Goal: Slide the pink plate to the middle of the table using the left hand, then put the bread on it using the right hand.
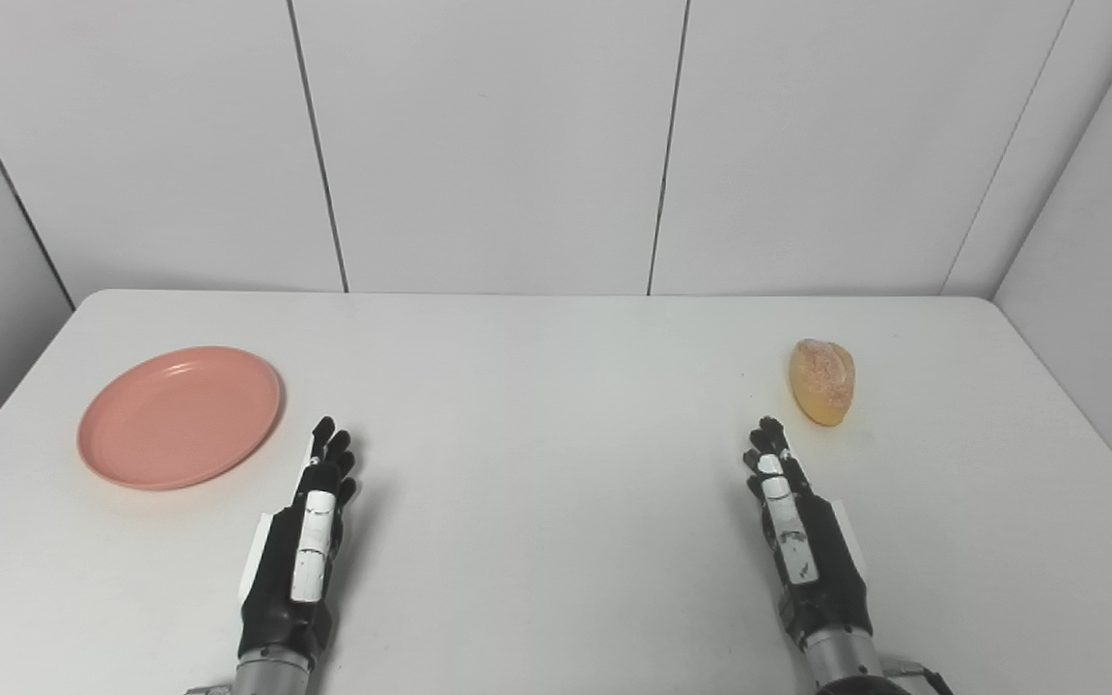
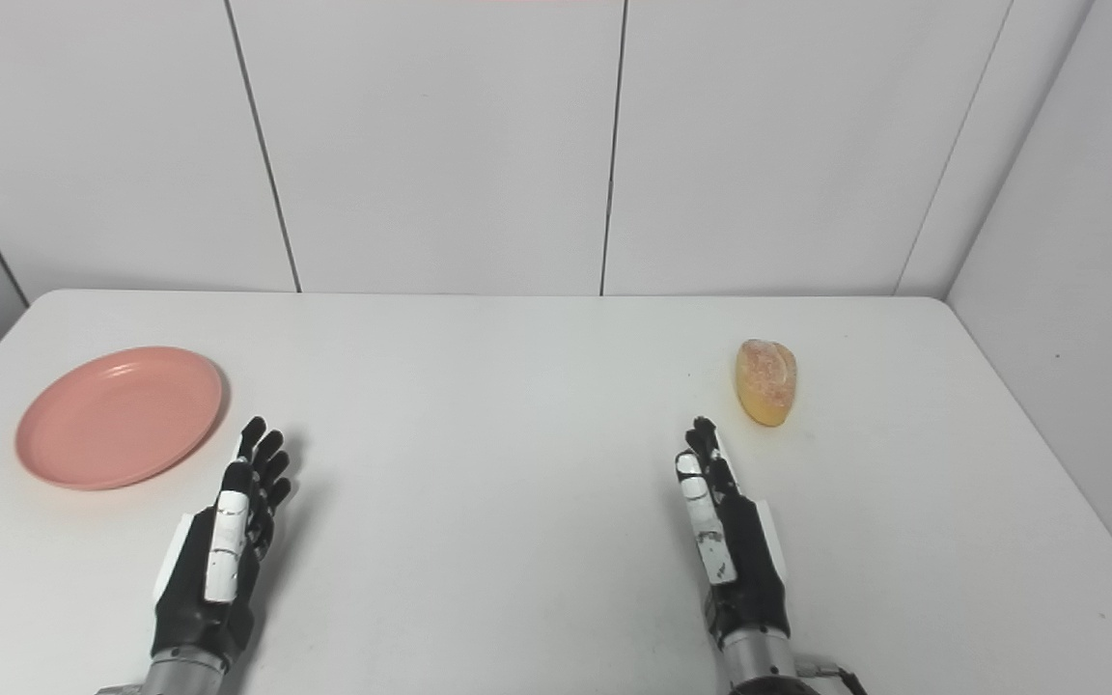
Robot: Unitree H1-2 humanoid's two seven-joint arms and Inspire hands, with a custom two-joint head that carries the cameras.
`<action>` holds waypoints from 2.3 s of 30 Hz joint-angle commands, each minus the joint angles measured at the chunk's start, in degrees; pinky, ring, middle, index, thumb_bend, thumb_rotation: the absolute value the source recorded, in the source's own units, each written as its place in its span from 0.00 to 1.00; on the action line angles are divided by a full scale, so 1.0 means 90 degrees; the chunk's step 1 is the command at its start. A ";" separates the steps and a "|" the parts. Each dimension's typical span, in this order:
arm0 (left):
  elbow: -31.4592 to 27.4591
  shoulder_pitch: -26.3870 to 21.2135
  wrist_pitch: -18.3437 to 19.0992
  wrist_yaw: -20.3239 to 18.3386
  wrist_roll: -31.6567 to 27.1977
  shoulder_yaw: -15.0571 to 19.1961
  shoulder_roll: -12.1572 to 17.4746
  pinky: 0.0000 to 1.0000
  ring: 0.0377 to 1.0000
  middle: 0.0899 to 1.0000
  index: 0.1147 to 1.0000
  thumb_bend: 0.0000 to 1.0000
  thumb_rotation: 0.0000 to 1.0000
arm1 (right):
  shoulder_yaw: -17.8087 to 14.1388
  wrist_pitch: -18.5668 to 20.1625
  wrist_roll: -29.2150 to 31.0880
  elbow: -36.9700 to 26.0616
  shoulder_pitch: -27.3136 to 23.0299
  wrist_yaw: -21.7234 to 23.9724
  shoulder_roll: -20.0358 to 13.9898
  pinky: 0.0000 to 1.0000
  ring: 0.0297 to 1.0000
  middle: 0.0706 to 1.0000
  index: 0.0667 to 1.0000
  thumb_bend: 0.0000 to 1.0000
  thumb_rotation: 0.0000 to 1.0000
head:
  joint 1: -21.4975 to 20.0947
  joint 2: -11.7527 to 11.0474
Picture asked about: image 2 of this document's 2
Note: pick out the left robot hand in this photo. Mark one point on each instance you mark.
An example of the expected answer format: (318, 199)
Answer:
(213, 589)

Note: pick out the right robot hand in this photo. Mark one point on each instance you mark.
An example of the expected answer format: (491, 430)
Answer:
(744, 569)

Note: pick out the bread roll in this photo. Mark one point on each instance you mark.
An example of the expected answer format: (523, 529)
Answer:
(766, 382)

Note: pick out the pink plate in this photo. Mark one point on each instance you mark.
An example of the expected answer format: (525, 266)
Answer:
(120, 417)

